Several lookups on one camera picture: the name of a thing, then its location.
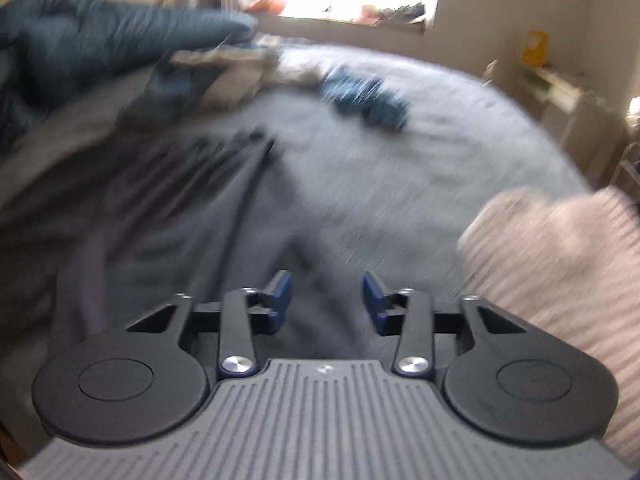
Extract light blue garment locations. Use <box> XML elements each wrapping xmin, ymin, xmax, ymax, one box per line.
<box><xmin>319</xmin><ymin>66</ymin><xmax>412</xmax><ymax>134</ymax></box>

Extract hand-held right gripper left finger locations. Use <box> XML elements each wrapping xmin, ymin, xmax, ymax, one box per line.
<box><xmin>127</xmin><ymin>270</ymin><xmax>294</xmax><ymax>379</ymax></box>

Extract yellow box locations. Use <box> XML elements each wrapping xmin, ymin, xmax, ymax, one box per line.
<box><xmin>520</xmin><ymin>30</ymin><xmax>551</xmax><ymax>67</ymax></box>

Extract blue duvet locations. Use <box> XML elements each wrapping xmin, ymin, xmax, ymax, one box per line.
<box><xmin>0</xmin><ymin>0</ymin><xmax>258</xmax><ymax>128</ymax></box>

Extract orange object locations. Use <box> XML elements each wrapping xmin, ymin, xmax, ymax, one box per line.
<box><xmin>247</xmin><ymin>0</ymin><xmax>287</xmax><ymax>16</ymax></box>

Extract pale wooden shelf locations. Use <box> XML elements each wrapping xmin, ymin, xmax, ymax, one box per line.
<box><xmin>484</xmin><ymin>59</ymin><xmax>632</xmax><ymax>161</ymax></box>

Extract white shirt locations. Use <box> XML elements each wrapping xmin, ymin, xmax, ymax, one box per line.
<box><xmin>205</xmin><ymin>57</ymin><xmax>323</xmax><ymax>109</ymax></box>

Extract cream sweater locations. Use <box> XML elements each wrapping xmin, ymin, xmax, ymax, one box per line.
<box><xmin>170</xmin><ymin>44</ymin><xmax>281</xmax><ymax>70</ymax></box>

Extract dark grey fleece-lined pants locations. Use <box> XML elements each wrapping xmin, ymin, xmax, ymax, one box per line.
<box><xmin>0</xmin><ymin>127</ymin><xmax>406</xmax><ymax>366</ymax></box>

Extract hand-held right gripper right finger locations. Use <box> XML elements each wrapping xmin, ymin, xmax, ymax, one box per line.
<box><xmin>362</xmin><ymin>271</ymin><xmax>528</xmax><ymax>377</ymax></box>

